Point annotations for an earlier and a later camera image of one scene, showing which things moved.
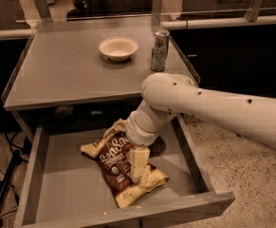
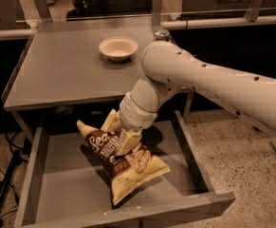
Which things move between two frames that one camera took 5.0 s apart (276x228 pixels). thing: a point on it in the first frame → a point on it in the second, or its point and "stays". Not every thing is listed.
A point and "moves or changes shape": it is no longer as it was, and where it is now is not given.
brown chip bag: x=109 y=150 moves or changes shape
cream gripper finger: x=131 y=157 → x=113 y=122
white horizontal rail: x=166 y=26 stays
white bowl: x=119 y=48 stays
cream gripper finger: x=138 y=158 → x=128 y=140
